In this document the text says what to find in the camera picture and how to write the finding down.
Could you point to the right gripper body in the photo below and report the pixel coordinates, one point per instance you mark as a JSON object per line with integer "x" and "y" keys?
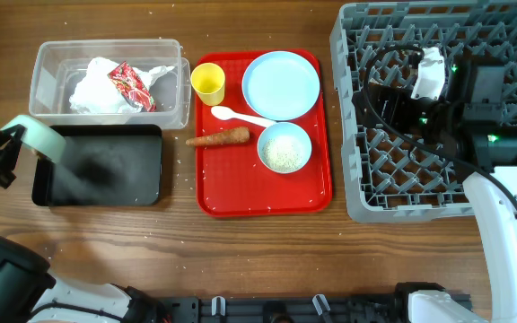
{"x": 412, "y": 117}

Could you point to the green bowl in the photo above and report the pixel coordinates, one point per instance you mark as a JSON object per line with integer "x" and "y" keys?
{"x": 39, "y": 137}

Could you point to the white napkin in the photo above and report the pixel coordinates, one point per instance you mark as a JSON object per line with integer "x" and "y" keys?
{"x": 96, "y": 94}

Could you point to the light blue plate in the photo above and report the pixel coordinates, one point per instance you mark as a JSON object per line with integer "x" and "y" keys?
{"x": 280, "y": 85}

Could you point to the light blue bowl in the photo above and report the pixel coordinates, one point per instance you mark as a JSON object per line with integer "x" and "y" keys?
{"x": 286, "y": 129}

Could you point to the white rice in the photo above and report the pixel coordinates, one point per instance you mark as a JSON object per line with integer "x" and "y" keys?
{"x": 283, "y": 154}

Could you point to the red snack wrapper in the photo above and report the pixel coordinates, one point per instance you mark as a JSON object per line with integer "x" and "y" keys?
{"x": 131, "y": 87}

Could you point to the orange carrot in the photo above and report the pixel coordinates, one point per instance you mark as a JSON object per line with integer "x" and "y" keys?
{"x": 238, "y": 135}

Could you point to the yellow plastic cup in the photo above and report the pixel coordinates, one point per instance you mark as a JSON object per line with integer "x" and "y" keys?
{"x": 208, "y": 80}

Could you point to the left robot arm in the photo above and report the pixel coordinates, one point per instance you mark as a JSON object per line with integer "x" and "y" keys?
{"x": 29, "y": 292}

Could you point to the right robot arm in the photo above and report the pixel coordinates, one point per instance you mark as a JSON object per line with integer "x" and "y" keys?
{"x": 465, "y": 128}

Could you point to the grey dishwasher rack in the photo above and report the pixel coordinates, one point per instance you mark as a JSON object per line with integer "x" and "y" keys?
{"x": 387, "y": 180}

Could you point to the black plastic tray bin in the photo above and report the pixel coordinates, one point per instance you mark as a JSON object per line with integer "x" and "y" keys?
{"x": 105, "y": 165}

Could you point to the clear plastic bin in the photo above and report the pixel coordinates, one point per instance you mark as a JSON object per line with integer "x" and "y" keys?
{"x": 71, "y": 83}

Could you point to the white plastic spoon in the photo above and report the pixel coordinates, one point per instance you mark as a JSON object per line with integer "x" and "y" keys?
{"x": 225, "y": 113}

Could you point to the red serving tray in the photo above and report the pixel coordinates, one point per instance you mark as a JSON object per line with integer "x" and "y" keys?
{"x": 231, "y": 181}

